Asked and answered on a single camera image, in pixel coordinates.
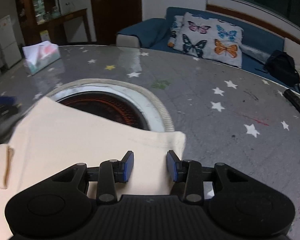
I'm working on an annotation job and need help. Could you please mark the cream white shirt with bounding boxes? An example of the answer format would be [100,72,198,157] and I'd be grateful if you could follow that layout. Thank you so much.
[0,97,186,239]

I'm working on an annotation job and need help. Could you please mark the white refrigerator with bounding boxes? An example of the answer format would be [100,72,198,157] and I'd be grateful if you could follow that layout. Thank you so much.
[0,15,22,69]

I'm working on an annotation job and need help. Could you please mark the tissue box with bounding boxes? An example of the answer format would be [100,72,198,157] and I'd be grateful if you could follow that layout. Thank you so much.
[23,41,61,75]

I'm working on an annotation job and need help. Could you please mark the round black induction cooker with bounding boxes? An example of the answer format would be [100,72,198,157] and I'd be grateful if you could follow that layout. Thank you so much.
[46,79,174,132]

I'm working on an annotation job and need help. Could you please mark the dark wooden cabinet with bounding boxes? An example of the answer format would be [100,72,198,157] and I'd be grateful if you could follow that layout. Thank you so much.
[15,0,92,46]

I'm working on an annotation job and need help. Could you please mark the butterfly print pillow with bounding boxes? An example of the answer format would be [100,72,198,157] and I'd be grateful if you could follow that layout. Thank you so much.
[173,12,243,68]

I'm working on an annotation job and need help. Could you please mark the blue sofa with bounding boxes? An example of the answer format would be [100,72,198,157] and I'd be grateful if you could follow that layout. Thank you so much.
[116,7,300,91]

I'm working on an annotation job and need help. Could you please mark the black backpack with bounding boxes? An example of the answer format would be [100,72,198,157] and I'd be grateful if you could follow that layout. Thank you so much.
[255,50,300,90]

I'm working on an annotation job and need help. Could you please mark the dark wooden door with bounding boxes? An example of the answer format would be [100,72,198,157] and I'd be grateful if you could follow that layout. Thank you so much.
[91,0,142,45]

